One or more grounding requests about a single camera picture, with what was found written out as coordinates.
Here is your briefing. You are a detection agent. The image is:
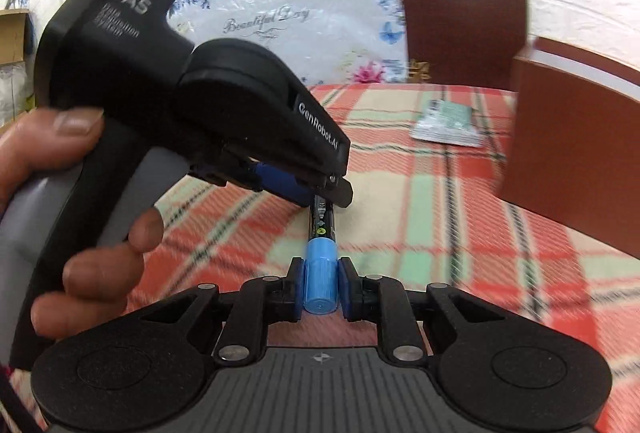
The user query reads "brown cardboard box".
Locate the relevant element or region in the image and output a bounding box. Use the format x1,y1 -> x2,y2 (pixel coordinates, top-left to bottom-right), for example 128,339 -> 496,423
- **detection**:
498,37 -> 639,257

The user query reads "floral plastic bag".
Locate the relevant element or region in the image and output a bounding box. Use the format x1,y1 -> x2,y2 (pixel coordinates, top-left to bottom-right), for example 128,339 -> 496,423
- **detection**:
168,0 -> 409,86

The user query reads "green white tissue pack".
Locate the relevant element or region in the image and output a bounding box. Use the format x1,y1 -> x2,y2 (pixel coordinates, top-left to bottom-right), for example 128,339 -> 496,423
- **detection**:
410,99 -> 483,148

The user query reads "blue capped black marker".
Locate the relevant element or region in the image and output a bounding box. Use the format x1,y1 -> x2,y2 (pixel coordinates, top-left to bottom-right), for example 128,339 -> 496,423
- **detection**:
303,196 -> 337,315

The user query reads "person's left hand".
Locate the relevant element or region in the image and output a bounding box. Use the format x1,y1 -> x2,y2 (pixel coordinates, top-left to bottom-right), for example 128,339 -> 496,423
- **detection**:
0,106 -> 165,340

